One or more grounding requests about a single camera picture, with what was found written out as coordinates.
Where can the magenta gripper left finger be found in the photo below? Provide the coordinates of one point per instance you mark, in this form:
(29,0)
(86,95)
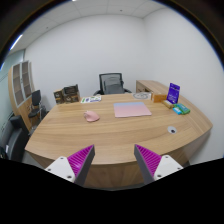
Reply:
(75,167)

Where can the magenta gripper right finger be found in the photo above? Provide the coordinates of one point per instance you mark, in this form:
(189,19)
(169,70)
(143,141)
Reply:
(153,166)

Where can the pink computer mouse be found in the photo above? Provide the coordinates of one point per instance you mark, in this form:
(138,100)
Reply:
(91,116)

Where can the pink blue mouse pad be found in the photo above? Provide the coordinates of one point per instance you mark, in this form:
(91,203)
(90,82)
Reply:
(131,109)

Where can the wooden conference table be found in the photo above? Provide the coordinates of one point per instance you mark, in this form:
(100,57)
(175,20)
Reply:
(65,131)

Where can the green blue packet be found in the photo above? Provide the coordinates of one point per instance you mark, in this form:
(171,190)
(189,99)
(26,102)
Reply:
(180,109)

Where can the black leather armchair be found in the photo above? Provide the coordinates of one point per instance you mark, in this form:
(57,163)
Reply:
(14,139)

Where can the white green leaflet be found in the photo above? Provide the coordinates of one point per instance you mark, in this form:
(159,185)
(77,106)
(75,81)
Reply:
(91,99)

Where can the small black swivel chair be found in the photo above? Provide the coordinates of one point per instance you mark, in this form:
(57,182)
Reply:
(36,107)

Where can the round white patterned coaster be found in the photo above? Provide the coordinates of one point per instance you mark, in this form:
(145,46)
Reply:
(142,95)

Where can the brown cardboard box stack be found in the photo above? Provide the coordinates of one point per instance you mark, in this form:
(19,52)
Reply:
(69,94)

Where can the purple standing card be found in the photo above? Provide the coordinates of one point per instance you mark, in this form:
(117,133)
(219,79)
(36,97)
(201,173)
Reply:
(173,93)

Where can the wooden side cabinet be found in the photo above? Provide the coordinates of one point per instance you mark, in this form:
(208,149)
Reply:
(158,91)

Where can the black mesh office chair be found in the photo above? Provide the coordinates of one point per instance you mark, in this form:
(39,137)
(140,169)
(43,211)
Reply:
(111,83)

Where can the tall wooden glass cabinet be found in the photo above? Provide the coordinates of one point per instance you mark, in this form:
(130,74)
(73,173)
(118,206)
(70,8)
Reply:
(21,87)

